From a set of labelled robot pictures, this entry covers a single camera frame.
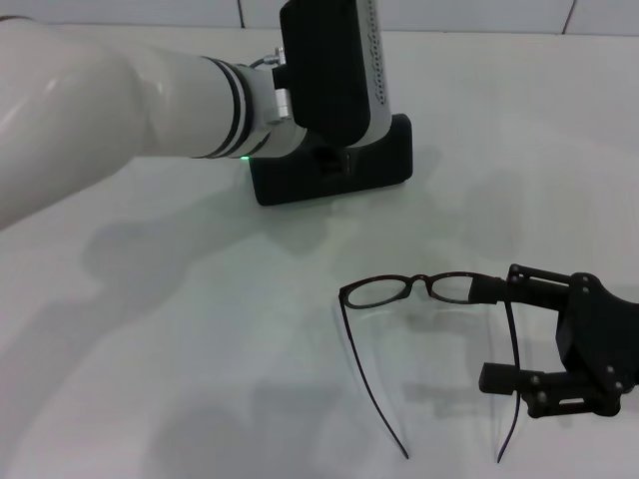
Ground black glasses case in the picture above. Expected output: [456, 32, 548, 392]
[249, 113, 414, 206]

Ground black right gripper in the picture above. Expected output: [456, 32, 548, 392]
[468, 263, 639, 418]

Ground black glasses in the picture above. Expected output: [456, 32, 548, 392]
[337, 270, 525, 463]

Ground left wrist camera mount bracket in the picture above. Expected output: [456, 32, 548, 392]
[272, 44, 296, 124]

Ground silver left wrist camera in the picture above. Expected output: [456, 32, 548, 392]
[278, 0, 395, 149]

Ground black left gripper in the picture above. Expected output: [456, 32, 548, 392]
[308, 144, 353, 179]

